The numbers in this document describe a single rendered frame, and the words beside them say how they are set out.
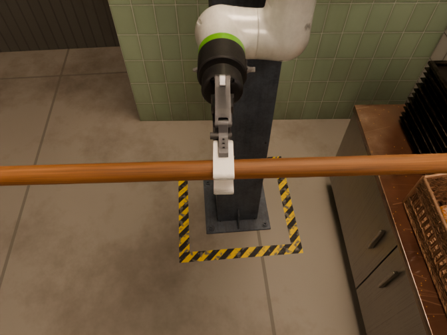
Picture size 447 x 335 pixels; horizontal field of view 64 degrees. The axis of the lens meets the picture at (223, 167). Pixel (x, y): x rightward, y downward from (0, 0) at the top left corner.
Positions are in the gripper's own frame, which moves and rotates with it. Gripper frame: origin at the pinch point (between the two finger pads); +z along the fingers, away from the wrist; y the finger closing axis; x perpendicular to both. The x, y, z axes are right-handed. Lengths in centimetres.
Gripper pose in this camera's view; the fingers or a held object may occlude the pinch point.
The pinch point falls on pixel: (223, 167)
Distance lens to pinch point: 53.3
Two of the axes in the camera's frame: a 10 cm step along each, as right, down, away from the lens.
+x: -10.0, 0.1, -0.1
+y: 0.0, 5.9, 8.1
